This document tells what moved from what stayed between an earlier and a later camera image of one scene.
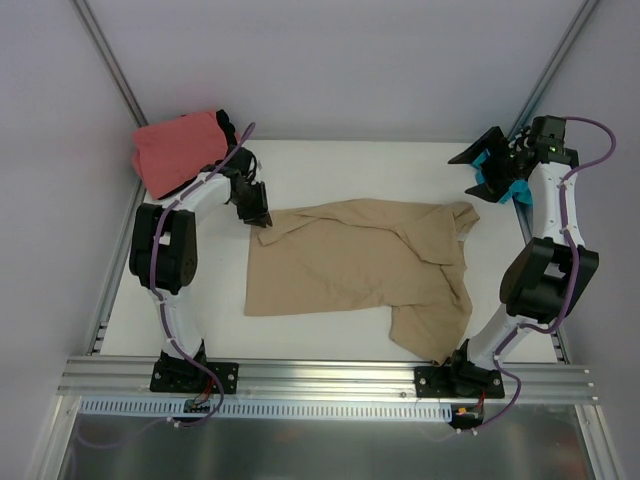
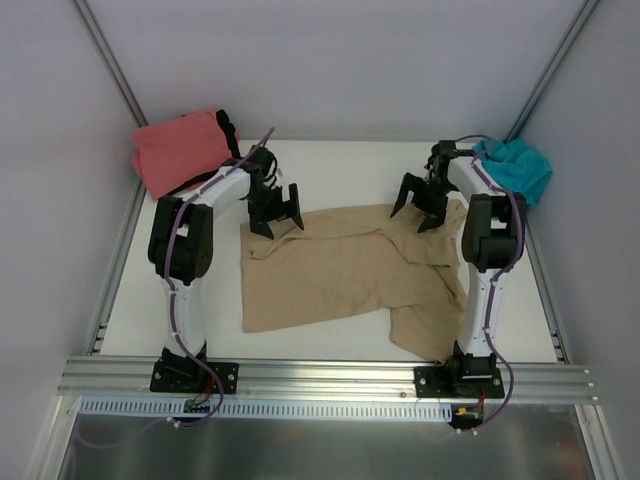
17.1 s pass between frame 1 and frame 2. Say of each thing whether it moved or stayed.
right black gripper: moved
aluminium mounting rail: stayed
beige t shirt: stayed
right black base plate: stayed
